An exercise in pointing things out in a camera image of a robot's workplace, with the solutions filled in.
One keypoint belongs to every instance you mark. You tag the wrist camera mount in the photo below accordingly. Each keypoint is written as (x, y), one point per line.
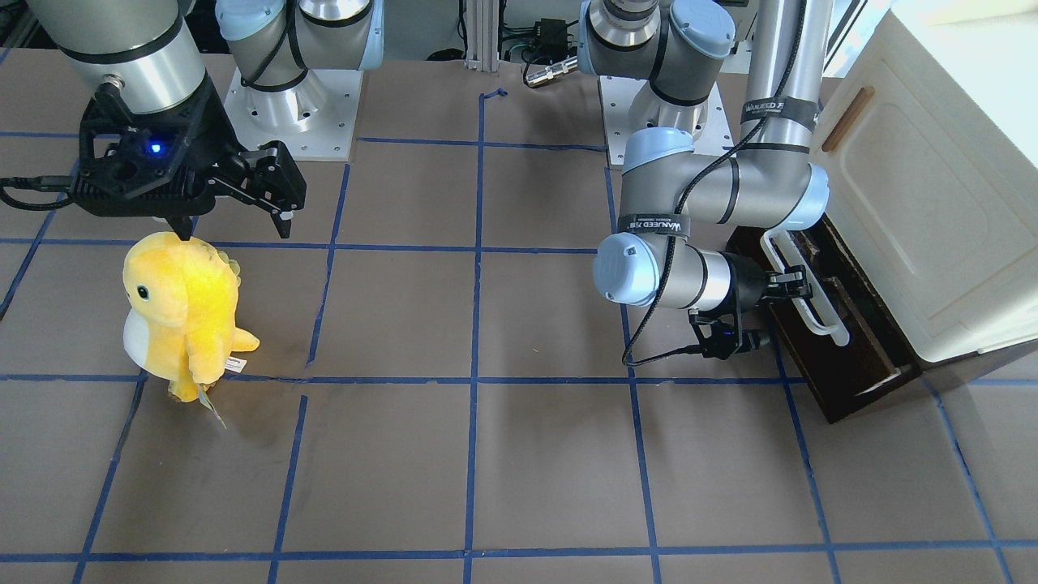
(137, 176)
(720, 333)

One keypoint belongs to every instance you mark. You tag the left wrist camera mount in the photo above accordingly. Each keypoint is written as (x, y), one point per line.
(720, 333)

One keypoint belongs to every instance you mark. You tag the dark brown wooden drawer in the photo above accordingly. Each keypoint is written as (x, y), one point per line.
(844, 341)

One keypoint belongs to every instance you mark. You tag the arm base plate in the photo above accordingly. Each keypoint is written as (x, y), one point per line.
(315, 120)
(628, 105)

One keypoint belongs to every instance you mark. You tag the wooden cabinet handle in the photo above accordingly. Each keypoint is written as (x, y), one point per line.
(848, 119)

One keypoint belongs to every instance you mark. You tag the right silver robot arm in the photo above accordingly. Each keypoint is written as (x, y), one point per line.
(147, 49)

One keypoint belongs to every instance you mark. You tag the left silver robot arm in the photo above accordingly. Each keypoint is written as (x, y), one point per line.
(668, 183)

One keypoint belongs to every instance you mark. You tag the yellow plush dinosaur toy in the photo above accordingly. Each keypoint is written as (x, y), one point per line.
(182, 325)

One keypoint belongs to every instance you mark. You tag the aluminium frame post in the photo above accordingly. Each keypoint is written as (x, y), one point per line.
(482, 33)

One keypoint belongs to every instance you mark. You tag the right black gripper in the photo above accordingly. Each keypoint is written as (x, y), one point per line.
(216, 130)

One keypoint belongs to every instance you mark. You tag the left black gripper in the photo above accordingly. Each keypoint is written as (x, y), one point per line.
(746, 284)

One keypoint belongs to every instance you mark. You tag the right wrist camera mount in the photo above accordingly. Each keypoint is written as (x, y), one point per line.
(137, 176)

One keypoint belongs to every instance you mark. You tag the white plastic cabinet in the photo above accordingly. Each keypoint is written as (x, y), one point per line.
(934, 188)

